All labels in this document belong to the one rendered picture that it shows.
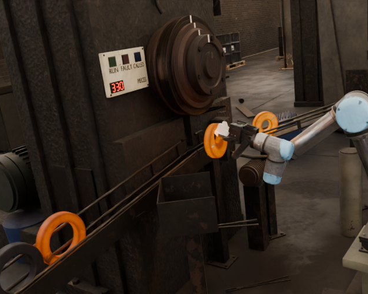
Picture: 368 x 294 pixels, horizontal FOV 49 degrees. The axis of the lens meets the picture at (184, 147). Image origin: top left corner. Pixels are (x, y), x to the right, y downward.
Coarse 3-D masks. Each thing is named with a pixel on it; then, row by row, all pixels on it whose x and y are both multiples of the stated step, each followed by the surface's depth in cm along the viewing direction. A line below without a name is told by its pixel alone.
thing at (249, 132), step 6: (234, 126) 169; (240, 126) 168; (246, 126) 168; (252, 126) 168; (234, 132) 169; (240, 132) 167; (246, 132) 167; (252, 132) 166; (258, 132) 167; (234, 138) 169; (240, 138) 169; (246, 138) 168; (252, 138) 165; (240, 144) 171; (252, 144) 165
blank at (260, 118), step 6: (258, 114) 231; (264, 114) 230; (270, 114) 231; (258, 120) 230; (264, 120) 231; (270, 120) 232; (276, 120) 234; (258, 126) 230; (270, 126) 234; (276, 126) 235
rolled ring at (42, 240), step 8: (56, 216) 134; (64, 216) 137; (72, 216) 139; (48, 224) 132; (56, 224) 134; (72, 224) 141; (80, 224) 142; (40, 232) 132; (48, 232) 132; (80, 232) 142; (40, 240) 130; (48, 240) 132; (72, 240) 144; (80, 240) 143; (40, 248) 130; (48, 248) 132; (48, 256) 133; (56, 256) 135; (56, 264) 135
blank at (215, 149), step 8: (208, 128) 175; (216, 128) 177; (208, 136) 173; (216, 136) 182; (208, 144) 173; (216, 144) 177; (224, 144) 183; (208, 152) 175; (216, 152) 177; (224, 152) 183
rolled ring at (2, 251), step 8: (8, 248) 121; (16, 248) 123; (24, 248) 125; (32, 248) 127; (0, 256) 119; (8, 256) 121; (32, 256) 128; (40, 256) 130; (0, 264) 119; (32, 264) 130; (40, 264) 130; (0, 272) 119; (32, 272) 130; (0, 288) 119; (16, 288) 127
